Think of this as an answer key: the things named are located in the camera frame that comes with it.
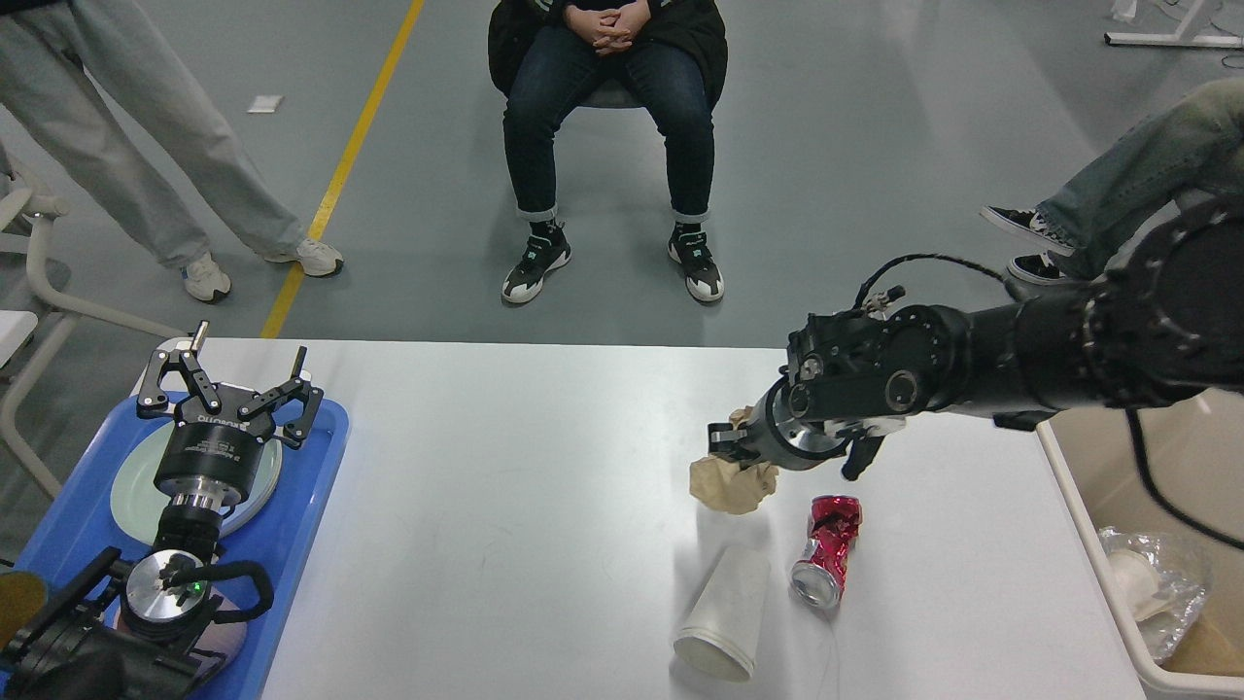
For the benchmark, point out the beige plastic bin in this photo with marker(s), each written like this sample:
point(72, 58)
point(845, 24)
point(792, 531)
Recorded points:
point(1195, 451)

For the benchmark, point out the blue plastic tray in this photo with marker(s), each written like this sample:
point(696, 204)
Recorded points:
point(80, 524)

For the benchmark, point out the chair under middle person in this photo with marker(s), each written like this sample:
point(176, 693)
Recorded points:
point(613, 96)

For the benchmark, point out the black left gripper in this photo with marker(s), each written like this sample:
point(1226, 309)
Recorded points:
point(212, 452)

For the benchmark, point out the white desk leg far right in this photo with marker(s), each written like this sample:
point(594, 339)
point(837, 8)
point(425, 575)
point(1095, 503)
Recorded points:
point(1188, 33)

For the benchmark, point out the large brown paper bag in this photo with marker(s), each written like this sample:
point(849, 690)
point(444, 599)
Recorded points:
point(1213, 646)

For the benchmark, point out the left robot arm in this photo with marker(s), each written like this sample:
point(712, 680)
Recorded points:
point(161, 625)

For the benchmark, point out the brown paper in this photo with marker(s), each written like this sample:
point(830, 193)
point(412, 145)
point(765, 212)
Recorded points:
point(725, 486)

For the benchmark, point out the white paper cup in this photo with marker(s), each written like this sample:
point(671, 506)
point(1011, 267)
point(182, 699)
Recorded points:
point(720, 636)

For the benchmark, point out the seated person dark jeans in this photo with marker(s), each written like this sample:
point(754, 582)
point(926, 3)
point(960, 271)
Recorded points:
point(545, 56)

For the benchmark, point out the aluminium foil tray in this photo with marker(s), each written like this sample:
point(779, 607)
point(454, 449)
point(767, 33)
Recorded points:
point(1187, 579)

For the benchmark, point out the green plate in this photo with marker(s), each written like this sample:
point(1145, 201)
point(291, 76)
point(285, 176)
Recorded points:
point(136, 504)

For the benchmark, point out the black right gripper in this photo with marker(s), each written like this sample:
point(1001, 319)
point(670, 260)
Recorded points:
point(849, 381)

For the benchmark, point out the white paper scrap on floor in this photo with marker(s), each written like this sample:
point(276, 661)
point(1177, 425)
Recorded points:
point(265, 104)

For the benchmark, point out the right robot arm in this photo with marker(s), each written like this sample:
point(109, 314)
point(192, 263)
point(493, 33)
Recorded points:
point(1157, 330)

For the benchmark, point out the seated person on right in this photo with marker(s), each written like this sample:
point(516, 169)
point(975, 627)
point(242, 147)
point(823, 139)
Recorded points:
point(1190, 153)

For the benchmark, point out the paper cup in foil tray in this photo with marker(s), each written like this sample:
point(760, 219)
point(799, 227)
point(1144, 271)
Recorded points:
point(1140, 582)

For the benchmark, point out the crushed red can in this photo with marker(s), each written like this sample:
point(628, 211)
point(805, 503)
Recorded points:
point(818, 577)

